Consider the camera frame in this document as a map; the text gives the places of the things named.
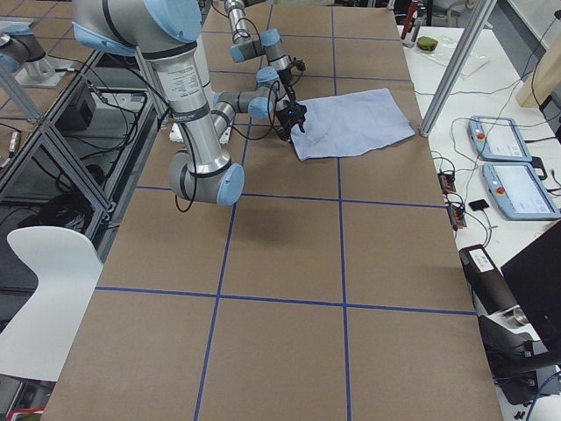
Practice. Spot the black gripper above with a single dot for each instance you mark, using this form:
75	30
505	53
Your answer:
287	117
287	76

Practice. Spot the light blue striped shirt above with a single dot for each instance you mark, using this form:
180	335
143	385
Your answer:
350	125

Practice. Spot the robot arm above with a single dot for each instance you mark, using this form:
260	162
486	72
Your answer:
165	33
248	43

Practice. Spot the green pouch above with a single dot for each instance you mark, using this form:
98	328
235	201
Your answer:
426	44

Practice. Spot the upper black usb hub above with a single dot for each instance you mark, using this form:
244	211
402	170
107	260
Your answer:
447	182

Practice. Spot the black usb hub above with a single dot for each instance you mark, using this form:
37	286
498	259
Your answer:
456	215
447	182

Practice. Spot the lower black usb hub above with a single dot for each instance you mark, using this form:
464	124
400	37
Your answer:
456	215

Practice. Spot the upper blue teach pendant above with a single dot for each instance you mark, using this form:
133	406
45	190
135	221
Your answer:
498	139

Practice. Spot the blue teach pendant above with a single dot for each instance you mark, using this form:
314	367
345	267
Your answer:
498	139
518	191

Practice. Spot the small black phone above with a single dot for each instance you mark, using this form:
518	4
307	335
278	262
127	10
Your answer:
478	205

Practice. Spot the lower blue teach pendant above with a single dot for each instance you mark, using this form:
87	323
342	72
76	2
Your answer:
518	191

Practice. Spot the black labelled box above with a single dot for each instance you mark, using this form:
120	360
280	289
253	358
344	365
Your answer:
486	279

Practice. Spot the black monitor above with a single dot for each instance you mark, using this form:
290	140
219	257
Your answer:
533	277

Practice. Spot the white chair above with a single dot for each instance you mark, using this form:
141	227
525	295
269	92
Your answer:
36	342

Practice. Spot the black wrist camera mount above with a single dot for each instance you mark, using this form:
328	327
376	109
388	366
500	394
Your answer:
298	64

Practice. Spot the aluminium frame post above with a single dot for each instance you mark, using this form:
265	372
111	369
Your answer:
464	47

